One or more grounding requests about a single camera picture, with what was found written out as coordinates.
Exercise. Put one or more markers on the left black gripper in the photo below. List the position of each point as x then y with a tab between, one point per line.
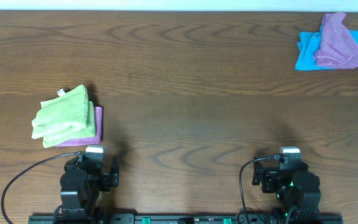
105	179

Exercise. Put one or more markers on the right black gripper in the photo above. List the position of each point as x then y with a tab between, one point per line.
270	177

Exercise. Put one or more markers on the purple microfiber cloth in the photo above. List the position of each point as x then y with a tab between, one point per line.
338	48

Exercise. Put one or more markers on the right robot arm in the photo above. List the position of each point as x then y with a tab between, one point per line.
295	187

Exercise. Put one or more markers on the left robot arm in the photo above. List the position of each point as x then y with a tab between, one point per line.
81	184

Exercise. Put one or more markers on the purple folded cloth under green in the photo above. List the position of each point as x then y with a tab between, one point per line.
98	111

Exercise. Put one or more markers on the blue microfiber cloth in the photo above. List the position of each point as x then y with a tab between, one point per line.
308	44

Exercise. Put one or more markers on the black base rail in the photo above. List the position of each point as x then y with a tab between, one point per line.
128	218

